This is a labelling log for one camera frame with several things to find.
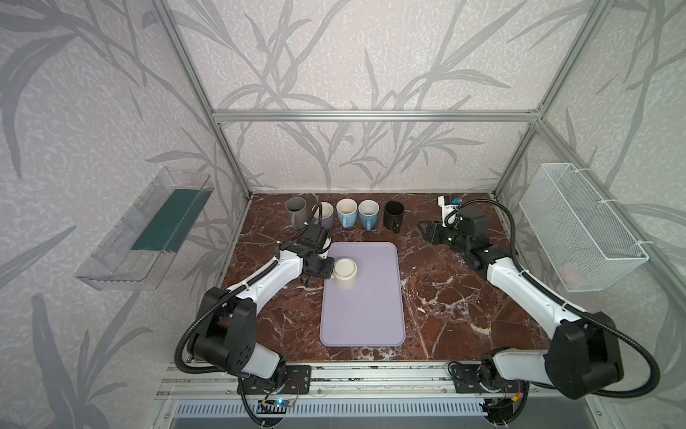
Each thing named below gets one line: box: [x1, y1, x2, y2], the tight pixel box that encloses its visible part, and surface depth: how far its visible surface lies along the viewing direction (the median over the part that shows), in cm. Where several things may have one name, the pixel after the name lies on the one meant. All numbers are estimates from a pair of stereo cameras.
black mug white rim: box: [383, 200, 405, 235], surface depth 105 cm
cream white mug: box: [333, 257, 359, 291], surface depth 90 cm
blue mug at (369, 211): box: [358, 199, 380, 232], surface depth 105 cm
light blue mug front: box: [335, 198, 359, 229], surface depth 105 cm
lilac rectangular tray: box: [318, 242, 406, 348], surface depth 89 cm
